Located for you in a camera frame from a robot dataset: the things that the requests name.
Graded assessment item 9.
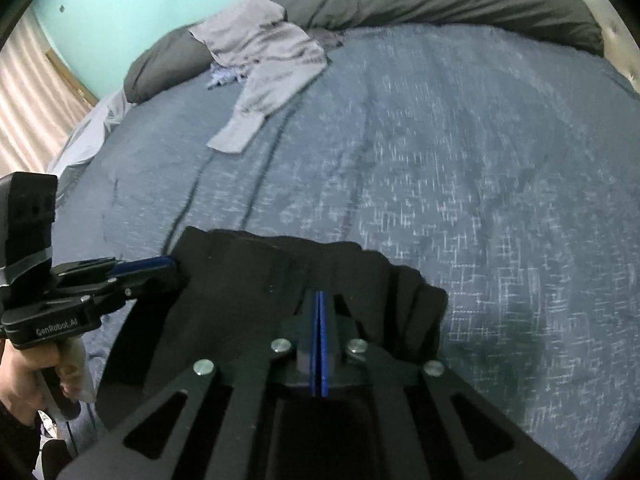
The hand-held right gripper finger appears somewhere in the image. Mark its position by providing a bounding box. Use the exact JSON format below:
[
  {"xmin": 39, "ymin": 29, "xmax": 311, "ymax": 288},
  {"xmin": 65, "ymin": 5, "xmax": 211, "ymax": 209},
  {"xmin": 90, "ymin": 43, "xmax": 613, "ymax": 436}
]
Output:
[
  {"xmin": 320, "ymin": 291, "xmax": 578, "ymax": 480},
  {"xmin": 57, "ymin": 290, "xmax": 320, "ymax": 480}
]

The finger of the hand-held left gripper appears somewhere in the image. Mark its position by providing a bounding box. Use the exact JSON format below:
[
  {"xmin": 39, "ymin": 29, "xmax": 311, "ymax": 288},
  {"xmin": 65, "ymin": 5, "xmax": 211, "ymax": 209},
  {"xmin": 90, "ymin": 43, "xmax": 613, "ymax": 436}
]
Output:
[
  {"xmin": 82, "ymin": 275, "xmax": 180, "ymax": 318},
  {"xmin": 50, "ymin": 256, "xmax": 178, "ymax": 283}
]

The black sweater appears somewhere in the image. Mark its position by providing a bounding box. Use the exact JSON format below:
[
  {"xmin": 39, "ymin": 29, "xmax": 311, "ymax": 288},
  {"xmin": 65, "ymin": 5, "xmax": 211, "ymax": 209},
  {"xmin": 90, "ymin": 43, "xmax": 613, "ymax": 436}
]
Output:
[{"xmin": 95, "ymin": 226, "xmax": 448, "ymax": 480}]

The person's left forearm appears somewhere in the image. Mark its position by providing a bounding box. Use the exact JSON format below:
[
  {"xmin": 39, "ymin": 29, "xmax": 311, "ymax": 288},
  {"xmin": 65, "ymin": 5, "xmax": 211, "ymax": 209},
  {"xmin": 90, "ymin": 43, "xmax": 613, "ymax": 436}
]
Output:
[{"xmin": 0, "ymin": 400, "xmax": 43, "ymax": 480}]

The person's left hand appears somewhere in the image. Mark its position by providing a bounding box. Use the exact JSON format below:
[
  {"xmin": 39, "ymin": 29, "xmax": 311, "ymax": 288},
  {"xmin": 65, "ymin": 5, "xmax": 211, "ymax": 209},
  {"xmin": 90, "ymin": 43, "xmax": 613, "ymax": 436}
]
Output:
[{"xmin": 0, "ymin": 344, "xmax": 82, "ymax": 426}]

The light grey blanket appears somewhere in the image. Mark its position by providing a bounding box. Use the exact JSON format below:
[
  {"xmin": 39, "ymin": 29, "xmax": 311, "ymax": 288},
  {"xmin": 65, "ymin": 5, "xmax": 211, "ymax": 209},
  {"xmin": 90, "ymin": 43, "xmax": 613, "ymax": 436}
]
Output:
[{"xmin": 47, "ymin": 89, "xmax": 136, "ymax": 196}]

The striped pink curtain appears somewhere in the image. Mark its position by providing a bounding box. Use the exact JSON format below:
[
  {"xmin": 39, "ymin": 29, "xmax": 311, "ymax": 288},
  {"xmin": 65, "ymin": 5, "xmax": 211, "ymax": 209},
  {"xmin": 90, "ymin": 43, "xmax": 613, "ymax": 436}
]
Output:
[{"xmin": 0, "ymin": 10, "xmax": 101, "ymax": 176}]

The blue patterned bed sheet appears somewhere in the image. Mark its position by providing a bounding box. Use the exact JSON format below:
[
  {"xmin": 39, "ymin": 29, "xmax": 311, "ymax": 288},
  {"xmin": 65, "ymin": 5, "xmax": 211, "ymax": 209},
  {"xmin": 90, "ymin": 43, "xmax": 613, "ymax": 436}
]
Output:
[{"xmin": 50, "ymin": 22, "xmax": 640, "ymax": 480}]

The pale blue crumpled cloth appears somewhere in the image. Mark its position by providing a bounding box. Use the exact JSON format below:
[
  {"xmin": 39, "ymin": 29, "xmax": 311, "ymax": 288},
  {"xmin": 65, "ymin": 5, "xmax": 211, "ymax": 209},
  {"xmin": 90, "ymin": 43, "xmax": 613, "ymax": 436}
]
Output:
[{"xmin": 207, "ymin": 62, "xmax": 251, "ymax": 90}]

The grey sweater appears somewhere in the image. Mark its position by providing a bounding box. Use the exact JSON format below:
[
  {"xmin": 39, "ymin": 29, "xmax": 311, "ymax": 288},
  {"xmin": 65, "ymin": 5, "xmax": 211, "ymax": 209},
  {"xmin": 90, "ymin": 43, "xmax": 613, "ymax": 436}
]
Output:
[{"xmin": 189, "ymin": 0, "xmax": 331, "ymax": 155}]

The cream tufted headboard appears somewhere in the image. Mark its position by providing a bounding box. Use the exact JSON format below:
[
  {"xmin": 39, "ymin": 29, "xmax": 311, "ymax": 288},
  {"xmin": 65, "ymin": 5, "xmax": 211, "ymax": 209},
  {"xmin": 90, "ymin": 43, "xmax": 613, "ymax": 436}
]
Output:
[{"xmin": 540, "ymin": 0, "xmax": 640, "ymax": 92}]

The wooden frame strip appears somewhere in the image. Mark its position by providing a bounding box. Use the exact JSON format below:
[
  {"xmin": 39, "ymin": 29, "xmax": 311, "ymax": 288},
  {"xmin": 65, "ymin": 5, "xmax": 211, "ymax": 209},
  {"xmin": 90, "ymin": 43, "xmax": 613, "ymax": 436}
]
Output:
[{"xmin": 45, "ymin": 49, "xmax": 101, "ymax": 108}]

